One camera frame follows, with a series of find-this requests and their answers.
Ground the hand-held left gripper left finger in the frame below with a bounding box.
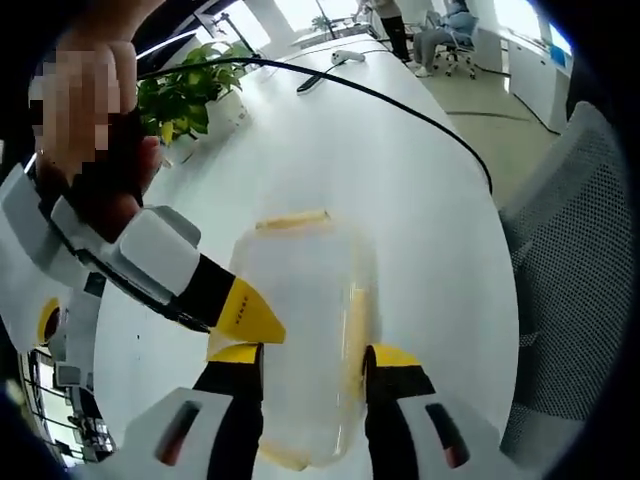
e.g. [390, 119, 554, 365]
[124, 341, 266, 480]

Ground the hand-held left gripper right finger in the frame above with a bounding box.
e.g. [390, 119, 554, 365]
[363, 343, 502, 480]

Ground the clear box with yellow buckles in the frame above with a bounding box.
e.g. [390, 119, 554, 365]
[206, 208, 382, 472]

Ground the person's right hand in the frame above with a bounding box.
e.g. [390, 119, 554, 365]
[63, 40, 163, 246]

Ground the white plant pot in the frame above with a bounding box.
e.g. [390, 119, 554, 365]
[205, 91, 250, 135]

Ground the green potted plant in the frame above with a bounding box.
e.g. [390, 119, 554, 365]
[136, 41, 252, 147]

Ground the grey mesh office chair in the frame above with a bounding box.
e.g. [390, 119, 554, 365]
[498, 99, 630, 454]

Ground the black stand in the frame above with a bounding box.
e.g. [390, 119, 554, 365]
[213, 8, 262, 57]

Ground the white handheld device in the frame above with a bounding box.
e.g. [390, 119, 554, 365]
[331, 49, 367, 67]

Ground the white cabinet row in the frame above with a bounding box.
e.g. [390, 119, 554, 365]
[477, 23, 574, 135]

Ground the white office chair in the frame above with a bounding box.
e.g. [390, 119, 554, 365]
[433, 13, 480, 80]

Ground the black cable plug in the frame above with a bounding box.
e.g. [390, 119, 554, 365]
[296, 72, 322, 96]

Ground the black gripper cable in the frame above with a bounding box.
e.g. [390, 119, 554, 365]
[136, 56, 495, 197]

